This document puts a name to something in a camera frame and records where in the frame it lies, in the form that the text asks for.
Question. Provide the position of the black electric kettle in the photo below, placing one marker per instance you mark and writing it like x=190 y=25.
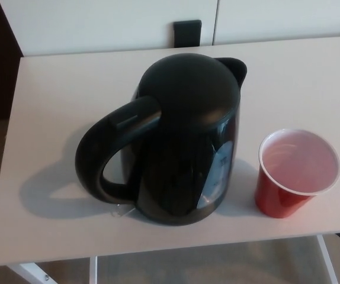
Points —
x=187 y=103

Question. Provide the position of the red plastic cup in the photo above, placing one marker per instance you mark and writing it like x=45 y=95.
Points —
x=273 y=201

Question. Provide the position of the black rectangular cabinet plate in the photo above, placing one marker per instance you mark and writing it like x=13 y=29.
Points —
x=187 y=34

